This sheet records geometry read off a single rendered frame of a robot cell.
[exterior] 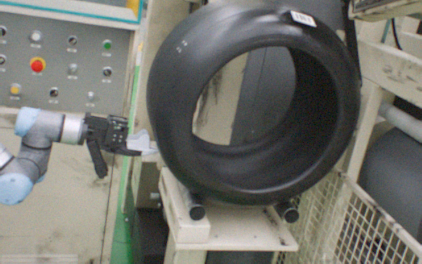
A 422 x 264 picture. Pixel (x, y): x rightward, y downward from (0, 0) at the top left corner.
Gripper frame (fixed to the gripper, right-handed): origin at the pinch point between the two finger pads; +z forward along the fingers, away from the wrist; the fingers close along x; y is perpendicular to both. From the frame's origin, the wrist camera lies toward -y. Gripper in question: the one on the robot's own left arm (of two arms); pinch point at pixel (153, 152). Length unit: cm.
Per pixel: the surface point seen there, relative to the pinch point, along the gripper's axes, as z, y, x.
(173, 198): 10.3, -14.5, 2.4
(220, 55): 6.5, 32.9, -12.1
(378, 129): 100, 10, 44
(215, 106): 22.1, 9.3, 25.1
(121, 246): 22, -100, 101
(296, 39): 23.8, 41.2, -12.2
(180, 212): 11.3, -14.3, -5.2
